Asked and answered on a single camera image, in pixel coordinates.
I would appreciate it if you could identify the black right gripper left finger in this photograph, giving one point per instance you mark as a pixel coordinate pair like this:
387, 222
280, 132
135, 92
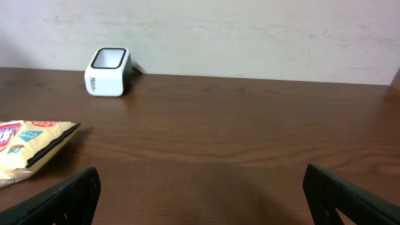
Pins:
72, 201

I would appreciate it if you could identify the white barcode scanner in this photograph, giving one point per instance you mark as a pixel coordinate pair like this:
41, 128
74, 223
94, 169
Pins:
109, 72

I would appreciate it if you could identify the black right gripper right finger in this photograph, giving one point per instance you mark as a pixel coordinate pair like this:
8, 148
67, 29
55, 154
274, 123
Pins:
327, 194

